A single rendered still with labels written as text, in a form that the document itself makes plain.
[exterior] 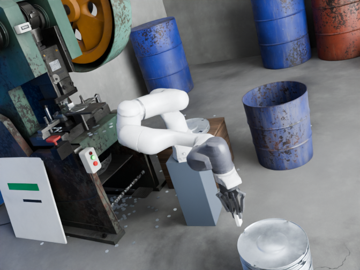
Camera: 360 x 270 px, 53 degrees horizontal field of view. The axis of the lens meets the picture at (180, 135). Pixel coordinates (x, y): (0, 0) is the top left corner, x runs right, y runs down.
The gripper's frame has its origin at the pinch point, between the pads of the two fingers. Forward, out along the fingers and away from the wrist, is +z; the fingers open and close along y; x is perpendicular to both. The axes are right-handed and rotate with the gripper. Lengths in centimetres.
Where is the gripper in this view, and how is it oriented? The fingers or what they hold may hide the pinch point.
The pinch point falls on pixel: (238, 217)
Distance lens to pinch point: 158.0
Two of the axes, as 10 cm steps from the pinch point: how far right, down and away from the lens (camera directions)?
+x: -4.2, 5.0, -7.5
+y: -8.6, 0.5, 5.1
